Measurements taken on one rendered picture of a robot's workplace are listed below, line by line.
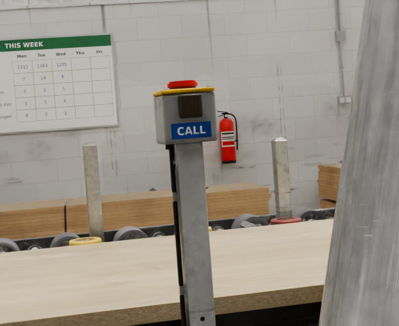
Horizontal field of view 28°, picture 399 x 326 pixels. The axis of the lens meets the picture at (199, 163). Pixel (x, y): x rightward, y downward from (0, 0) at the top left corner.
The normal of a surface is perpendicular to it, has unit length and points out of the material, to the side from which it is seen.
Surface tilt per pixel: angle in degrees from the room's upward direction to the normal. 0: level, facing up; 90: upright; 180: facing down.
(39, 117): 90
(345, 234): 72
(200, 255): 90
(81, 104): 90
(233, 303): 90
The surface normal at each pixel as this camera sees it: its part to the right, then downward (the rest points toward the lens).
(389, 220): -0.43, -0.21
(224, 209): 0.18, 0.04
